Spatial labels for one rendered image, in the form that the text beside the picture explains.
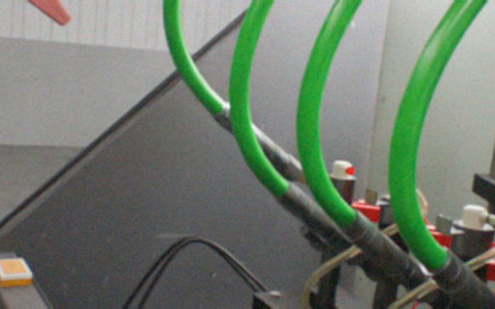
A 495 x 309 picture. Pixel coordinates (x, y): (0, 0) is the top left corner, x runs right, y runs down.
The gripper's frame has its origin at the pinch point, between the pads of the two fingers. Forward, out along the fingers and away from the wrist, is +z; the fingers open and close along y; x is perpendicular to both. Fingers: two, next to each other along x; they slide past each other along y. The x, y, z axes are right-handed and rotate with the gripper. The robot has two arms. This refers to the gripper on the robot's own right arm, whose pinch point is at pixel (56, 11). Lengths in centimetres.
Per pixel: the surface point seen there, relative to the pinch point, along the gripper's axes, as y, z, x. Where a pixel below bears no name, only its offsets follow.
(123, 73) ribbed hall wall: 6, 65, 675
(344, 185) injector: 7.9, 26.5, 17.7
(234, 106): 4.3, 12.0, 6.9
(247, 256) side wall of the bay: -4, 39, 52
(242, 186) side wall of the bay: 2, 31, 51
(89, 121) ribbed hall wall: -51, 76, 670
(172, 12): 6.2, 5.2, 14.0
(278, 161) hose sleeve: 4.8, 20.3, 16.5
